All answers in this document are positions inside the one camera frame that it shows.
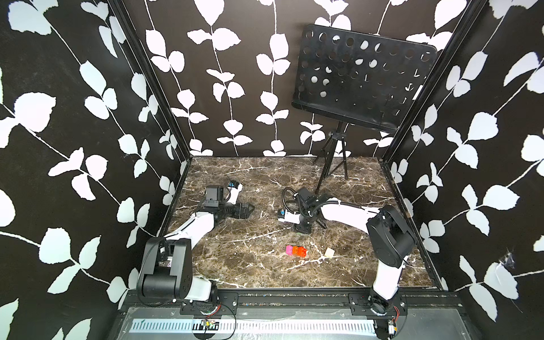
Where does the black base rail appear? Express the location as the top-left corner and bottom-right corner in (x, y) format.
(119, 287), (466, 320)

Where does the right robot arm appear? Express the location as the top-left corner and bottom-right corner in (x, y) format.
(278, 187), (416, 316)

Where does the white ruler strip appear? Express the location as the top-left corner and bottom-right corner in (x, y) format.
(128, 319), (375, 337)

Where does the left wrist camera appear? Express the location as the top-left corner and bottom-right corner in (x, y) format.
(203, 181), (243, 208)

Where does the red lego brick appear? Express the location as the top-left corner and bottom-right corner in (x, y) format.
(292, 246), (307, 258)

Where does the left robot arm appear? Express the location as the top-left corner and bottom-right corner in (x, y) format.
(136, 203), (255, 304)

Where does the cream lego brick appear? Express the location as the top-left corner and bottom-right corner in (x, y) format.
(324, 248), (335, 259)

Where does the black music stand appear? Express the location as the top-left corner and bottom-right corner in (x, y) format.
(291, 24), (438, 181)

